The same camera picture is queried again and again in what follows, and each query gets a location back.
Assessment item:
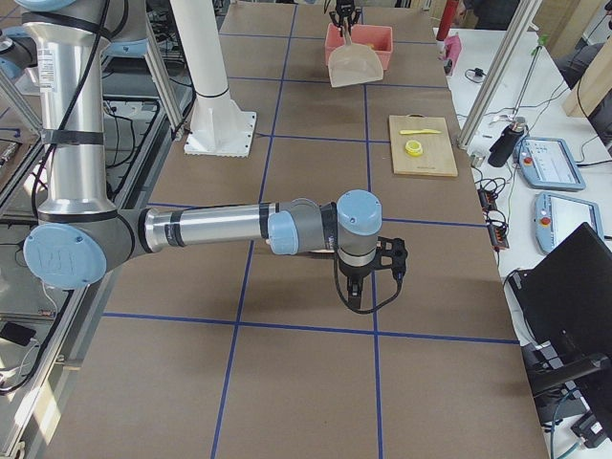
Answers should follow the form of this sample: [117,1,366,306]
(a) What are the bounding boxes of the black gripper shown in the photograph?
[332,0,361,38]
[338,236,408,309]

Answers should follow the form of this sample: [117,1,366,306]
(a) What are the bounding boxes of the beige plastic dustpan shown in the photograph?
[328,26,383,88]

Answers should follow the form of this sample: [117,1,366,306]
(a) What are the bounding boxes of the beige hand brush black bristles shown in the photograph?
[266,236,378,260]

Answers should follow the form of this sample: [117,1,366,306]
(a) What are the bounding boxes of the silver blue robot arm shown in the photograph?
[22,1,407,312]

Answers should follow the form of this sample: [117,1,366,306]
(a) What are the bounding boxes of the pink plastic bin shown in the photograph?
[324,23,393,71]

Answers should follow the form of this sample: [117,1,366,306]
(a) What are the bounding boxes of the yellow plastic knife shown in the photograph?
[399,128,442,136]

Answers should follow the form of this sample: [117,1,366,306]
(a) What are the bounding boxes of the yellow toy lemon slice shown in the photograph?
[404,140,424,157]

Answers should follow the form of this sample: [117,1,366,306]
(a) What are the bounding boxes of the person in dark jacket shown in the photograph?
[460,0,520,31]

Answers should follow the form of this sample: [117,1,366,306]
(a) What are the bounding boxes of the bamboo cutting board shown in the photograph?
[388,115,458,177]

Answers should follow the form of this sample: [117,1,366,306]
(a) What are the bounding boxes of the metal rod tool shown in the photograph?
[508,34,549,122]

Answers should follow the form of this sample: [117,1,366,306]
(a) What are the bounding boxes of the black water bottle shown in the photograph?
[488,117,527,167]

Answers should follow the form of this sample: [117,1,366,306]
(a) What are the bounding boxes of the black laptop monitor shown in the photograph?
[509,223,611,362]

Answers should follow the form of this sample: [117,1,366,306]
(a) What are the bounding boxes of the teach pendant tablet near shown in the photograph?
[535,192,604,253]

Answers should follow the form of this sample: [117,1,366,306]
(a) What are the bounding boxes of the teach pendant tablet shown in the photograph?
[514,137,586,191]
[535,192,604,253]

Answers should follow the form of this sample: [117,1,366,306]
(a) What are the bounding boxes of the teach pendant tablet far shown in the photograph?
[514,137,586,191]

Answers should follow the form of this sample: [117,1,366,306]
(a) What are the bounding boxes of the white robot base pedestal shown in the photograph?
[171,0,256,158]

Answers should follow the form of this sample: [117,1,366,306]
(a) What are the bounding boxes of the aluminium frame post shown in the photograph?
[457,0,542,150]

